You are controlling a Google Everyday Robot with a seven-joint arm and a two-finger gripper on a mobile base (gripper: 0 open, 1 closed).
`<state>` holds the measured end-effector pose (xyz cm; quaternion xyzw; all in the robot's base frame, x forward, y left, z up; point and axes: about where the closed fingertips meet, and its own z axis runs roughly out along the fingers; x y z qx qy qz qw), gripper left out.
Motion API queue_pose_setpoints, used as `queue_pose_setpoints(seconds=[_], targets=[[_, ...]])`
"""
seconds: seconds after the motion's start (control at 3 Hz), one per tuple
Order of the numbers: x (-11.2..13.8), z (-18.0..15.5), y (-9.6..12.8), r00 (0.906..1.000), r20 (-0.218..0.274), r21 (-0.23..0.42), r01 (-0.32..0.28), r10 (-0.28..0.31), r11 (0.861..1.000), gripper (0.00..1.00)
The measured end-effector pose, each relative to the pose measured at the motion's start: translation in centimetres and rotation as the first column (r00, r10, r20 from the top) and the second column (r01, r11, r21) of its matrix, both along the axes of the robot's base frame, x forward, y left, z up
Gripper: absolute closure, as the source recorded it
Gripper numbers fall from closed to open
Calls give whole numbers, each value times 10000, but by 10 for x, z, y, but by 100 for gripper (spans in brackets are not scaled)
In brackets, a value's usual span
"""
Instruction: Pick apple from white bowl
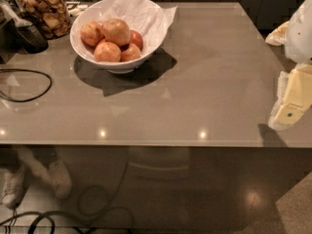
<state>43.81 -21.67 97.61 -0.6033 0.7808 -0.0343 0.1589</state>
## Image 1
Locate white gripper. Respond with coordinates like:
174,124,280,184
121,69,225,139
265,0,312,131

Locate red back right apple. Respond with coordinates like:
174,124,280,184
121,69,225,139
130,30,143,50

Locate white ceramic bowl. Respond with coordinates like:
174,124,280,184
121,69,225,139
70,0,168,72

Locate small white items behind bowl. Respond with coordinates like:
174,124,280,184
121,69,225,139
66,1,88,17

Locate white paper sheet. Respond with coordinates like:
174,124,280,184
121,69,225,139
99,0,177,55

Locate glass jar of chips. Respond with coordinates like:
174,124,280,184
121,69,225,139
16,0,71,39

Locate black scoop with handle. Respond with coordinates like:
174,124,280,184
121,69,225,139
0,0,48,54

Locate black cable on table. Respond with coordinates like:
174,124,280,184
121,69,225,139
0,68,54,103

